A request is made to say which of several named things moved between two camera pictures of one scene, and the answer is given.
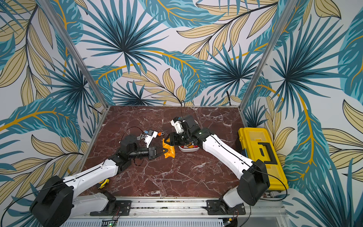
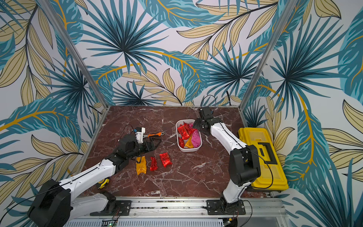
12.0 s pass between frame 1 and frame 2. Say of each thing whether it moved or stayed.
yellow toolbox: stayed
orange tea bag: moved
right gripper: moved
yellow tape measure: stayed
